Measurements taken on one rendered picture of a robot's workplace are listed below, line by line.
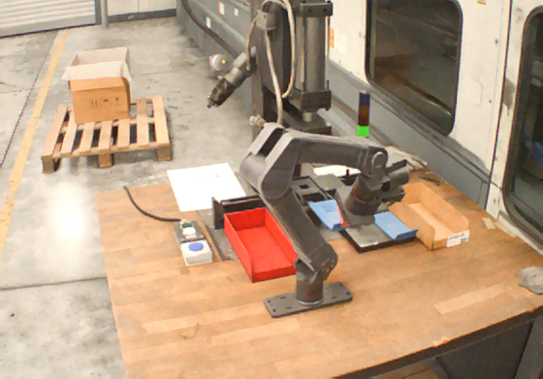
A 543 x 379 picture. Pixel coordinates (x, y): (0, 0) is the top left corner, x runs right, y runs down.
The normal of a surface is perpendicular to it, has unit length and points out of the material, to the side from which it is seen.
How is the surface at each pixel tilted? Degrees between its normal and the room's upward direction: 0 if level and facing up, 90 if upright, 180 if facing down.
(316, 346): 0
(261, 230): 0
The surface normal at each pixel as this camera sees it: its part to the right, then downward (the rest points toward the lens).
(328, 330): 0.00, -0.90
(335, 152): 0.50, 0.33
